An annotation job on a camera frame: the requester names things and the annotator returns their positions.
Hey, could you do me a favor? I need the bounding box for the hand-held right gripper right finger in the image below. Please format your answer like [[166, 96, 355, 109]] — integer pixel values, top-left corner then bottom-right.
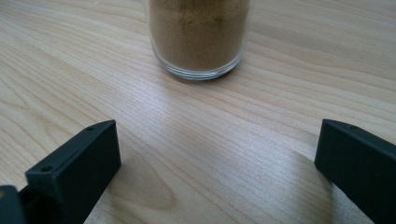
[[314, 119, 396, 224]]

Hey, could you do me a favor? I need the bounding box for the white lid glass spice jar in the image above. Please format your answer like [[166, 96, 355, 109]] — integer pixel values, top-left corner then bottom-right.
[[143, 0, 252, 81]]

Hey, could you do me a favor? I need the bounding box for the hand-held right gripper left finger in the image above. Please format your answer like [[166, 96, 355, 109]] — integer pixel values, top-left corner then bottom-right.
[[18, 119, 122, 224]]

